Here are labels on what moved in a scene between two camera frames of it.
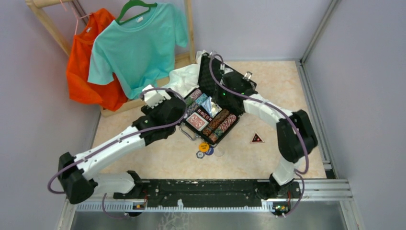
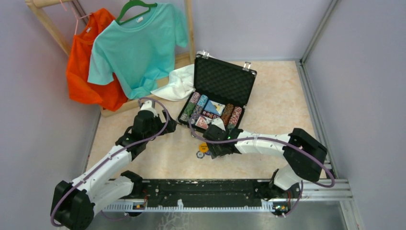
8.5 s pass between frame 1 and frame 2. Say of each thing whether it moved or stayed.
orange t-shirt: stayed
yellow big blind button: stayed
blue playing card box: moved
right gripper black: moved
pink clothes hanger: stayed
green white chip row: moved
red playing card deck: moved
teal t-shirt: stayed
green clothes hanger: stayed
